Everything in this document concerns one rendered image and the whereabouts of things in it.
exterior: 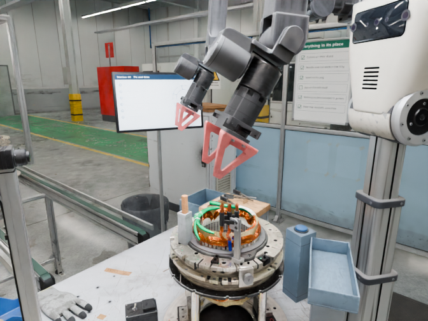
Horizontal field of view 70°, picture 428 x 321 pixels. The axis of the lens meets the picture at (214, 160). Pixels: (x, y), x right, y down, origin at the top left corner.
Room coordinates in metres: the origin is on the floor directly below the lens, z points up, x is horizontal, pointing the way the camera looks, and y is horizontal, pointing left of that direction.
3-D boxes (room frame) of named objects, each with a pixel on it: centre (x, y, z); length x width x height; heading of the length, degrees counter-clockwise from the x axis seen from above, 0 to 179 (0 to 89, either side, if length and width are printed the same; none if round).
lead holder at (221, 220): (0.67, -0.04, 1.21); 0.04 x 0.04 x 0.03; 56
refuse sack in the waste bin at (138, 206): (2.34, 0.56, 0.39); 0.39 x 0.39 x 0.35
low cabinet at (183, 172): (3.53, 0.27, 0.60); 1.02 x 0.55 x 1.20; 50
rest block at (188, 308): (0.79, 0.08, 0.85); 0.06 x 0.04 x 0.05; 8
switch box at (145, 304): (0.83, 0.23, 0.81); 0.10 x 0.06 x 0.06; 107
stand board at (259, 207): (1.08, -0.08, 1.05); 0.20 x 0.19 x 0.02; 53
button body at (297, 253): (0.95, -0.30, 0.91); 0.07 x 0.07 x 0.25; 30
